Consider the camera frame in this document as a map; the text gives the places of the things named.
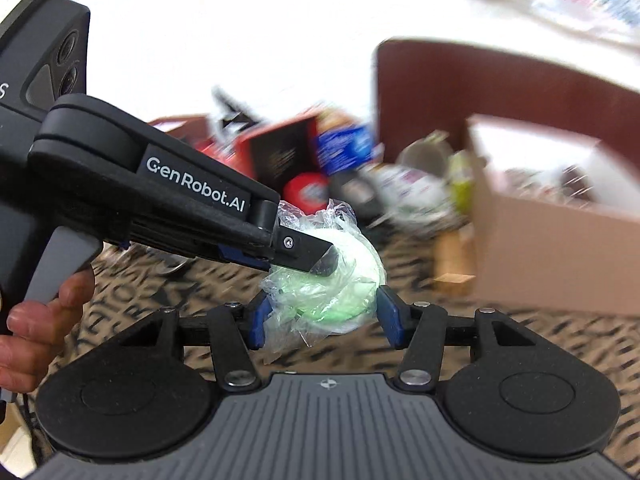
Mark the person's left hand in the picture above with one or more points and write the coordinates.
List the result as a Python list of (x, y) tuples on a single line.
[(35, 340)]

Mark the blue printed packet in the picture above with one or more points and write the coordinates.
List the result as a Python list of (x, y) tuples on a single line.
[(345, 147)]

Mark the green item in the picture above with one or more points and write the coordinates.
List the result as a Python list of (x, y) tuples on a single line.
[(345, 280)]

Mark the pink cardboard box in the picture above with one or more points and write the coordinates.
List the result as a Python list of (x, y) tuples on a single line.
[(540, 255)]

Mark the black and white card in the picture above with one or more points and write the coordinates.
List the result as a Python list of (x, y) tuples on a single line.
[(235, 110)]

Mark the red round tin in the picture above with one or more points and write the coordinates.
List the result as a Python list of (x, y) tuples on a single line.
[(306, 191)]

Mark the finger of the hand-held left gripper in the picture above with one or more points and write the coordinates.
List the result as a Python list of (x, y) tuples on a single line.
[(245, 256), (300, 250)]

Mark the brown black printed blanket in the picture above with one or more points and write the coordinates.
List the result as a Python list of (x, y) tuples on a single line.
[(500, 340)]

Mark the red and black box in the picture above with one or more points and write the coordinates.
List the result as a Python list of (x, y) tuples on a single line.
[(280, 147)]

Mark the reddish brown wooden board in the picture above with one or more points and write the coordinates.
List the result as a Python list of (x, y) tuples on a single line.
[(450, 95)]

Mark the black round item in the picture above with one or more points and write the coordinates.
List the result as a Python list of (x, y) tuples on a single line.
[(355, 192)]

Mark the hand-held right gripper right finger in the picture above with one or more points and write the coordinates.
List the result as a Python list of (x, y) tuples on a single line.
[(390, 322)]

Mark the yellow green bottle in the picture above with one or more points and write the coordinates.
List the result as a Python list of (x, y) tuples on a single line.
[(461, 185)]

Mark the reddish brown flat box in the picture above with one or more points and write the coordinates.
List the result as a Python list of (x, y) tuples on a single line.
[(180, 127)]

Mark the white printed bag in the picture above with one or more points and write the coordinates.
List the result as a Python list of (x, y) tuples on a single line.
[(412, 192)]

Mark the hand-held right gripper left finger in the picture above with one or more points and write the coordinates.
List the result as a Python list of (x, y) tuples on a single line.
[(257, 322)]

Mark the small wooden block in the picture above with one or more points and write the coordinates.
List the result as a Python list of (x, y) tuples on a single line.
[(452, 265)]

